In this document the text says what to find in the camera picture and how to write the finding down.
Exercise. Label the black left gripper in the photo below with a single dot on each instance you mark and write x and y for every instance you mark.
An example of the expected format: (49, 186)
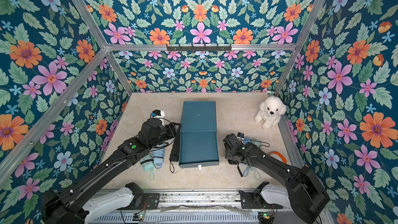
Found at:
(172, 132)

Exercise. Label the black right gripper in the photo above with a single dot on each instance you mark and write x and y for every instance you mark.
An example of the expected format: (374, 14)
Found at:
(228, 144)

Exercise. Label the black umbrella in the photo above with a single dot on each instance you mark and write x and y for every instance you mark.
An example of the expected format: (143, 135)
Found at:
(175, 152)

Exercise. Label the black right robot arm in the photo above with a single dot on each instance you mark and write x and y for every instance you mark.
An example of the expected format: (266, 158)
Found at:
(301, 189)

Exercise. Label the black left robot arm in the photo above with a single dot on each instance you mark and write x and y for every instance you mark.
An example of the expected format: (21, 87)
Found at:
(66, 206)

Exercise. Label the mint green umbrella right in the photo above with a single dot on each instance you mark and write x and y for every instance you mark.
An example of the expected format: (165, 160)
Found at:
(256, 174)

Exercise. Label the mint green umbrella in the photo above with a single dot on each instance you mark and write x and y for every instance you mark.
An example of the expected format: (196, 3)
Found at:
(148, 165)
(256, 174)

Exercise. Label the teal drawer cabinet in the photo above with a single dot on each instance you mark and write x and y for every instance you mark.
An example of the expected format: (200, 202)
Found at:
(198, 135)

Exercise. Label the mint green umbrella left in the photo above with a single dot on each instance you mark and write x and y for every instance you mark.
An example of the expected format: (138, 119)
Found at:
(148, 165)

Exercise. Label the white plush dog toy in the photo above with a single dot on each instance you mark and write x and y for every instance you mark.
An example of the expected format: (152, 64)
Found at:
(270, 112)

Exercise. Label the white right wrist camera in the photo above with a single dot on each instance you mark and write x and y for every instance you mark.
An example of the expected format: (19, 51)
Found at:
(240, 136)

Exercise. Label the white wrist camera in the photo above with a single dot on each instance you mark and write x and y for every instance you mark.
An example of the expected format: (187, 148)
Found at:
(240, 136)
(158, 114)

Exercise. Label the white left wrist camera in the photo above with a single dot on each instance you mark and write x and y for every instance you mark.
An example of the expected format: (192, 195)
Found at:
(158, 114)

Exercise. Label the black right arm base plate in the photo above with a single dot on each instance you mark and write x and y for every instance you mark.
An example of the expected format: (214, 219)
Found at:
(249, 200)

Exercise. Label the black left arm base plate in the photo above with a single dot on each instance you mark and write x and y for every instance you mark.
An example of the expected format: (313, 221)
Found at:
(149, 201)

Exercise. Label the aluminium front rail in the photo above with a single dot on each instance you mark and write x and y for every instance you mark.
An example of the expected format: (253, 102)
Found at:
(183, 207)

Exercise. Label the black wall hook rail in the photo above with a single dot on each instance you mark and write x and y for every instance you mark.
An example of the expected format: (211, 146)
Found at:
(194, 48)

